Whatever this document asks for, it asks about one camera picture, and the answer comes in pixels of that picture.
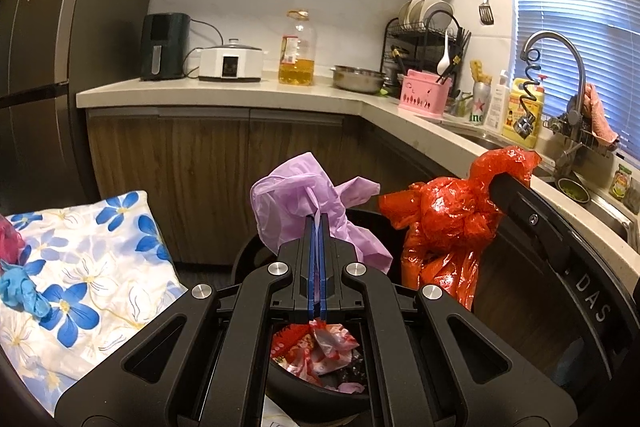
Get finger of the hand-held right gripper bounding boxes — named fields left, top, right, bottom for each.
left=488, top=171, right=574, bottom=274

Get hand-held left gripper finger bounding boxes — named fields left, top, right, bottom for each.
left=54, top=216, right=320, bottom=427
left=319, top=213, right=577, bottom=427

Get black round trash bin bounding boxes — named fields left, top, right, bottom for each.
left=230, top=205, right=483, bottom=419

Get red white printed plastic bag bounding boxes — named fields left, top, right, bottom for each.
left=271, top=321, right=362, bottom=375

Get light purple plastic bag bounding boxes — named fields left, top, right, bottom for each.
left=249, top=151, right=396, bottom=274

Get black plastic bag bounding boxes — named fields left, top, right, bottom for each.
left=327, top=347, right=372, bottom=389

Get blue rubber glove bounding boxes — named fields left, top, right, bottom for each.
left=0, top=260, right=54, bottom=321

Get steel sink strainer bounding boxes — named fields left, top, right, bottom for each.
left=555, top=176, right=591, bottom=204

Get steel sink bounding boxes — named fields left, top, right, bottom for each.
left=450, top=126, right=638, bottom=240

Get sink caddy rack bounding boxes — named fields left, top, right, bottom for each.
left=542, top=114, right=619, bottom=154

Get yellow dish soap bottle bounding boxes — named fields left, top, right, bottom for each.
left=501, top=76, right=546, bottom=148

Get green labelled jar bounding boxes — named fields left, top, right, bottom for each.
left=609, top=164, right=634, bottom=201

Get white plastic bottle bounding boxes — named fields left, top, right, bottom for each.
left=483, top=70, right=511, bottom=134

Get silver drink can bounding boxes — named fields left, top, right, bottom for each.
left=469, top=80, right=494, bottom=126

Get pink cloth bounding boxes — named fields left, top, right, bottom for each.
left=582, top=82, right=620, bottom=146

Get steel kitchen faucet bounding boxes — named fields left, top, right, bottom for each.
left=519, top=30, right=590, bottom=180

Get pink utensil holder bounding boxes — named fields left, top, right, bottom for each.
left=398, top=69, right=454, bottom=120

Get dark chopsticks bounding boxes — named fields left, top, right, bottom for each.
left=439, top=54, right=464, bottom=84

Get kitchen counter with wooden cabinets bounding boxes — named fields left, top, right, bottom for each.
left=76, top=73, right=640, bottom=308

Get white ladle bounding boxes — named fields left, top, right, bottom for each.
left=436, top=29, right=451, bottom=76

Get steel bowl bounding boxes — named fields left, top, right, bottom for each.
left=329, top=65, right=387, bottom=96

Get black dish rack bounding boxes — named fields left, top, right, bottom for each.
left=382, top=17, right=472, bottom=98

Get floral white blue blanket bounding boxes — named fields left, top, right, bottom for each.
left=0, top=190, right=189, bottom=410

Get window blinds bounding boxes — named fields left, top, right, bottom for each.
left=514, top=0, right=640, bottom=150

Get cooking oil bottle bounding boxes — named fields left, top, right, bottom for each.
left=278, top=9, right=319, bottom=87

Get white plate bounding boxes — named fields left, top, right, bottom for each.
left=398, top=0, right=426, bottom=31
left=422, top=0, right=455, bottom=31

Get white electric cooker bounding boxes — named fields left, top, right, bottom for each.
left=198, top=38, right=265, bottom=83

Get black air fryer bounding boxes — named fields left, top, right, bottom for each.
left=139, top=12, right=192, bottom=82

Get dark grey refrigerator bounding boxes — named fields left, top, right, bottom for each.
left=0, top=0, right=162, bottom=208

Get black power cable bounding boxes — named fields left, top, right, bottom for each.
left=182, top=19, right=227, bottom=78

